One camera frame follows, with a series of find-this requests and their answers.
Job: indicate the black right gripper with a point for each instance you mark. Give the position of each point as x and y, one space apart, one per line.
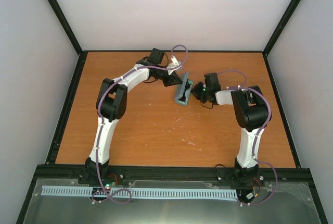
194 91

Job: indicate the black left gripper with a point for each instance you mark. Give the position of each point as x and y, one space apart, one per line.
173 78

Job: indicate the grey green glasses case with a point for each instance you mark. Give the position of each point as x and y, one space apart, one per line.
183 90

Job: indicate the black round sunglasses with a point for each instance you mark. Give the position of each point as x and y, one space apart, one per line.
184 96

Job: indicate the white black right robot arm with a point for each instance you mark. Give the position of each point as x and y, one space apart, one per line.
252 112

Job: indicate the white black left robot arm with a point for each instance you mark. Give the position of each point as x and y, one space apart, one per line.
112 100

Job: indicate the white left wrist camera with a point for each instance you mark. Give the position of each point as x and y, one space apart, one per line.
174 65

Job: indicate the light blue slotted cable duct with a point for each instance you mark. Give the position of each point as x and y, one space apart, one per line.
143 193

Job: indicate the black left frame post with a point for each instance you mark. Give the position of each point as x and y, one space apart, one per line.
65 25

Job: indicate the black frame post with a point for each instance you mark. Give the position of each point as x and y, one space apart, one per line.
65 25
291 8

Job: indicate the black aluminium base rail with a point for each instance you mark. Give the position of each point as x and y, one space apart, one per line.
126 174

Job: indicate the black right frame post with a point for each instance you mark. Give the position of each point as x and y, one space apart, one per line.
291 8

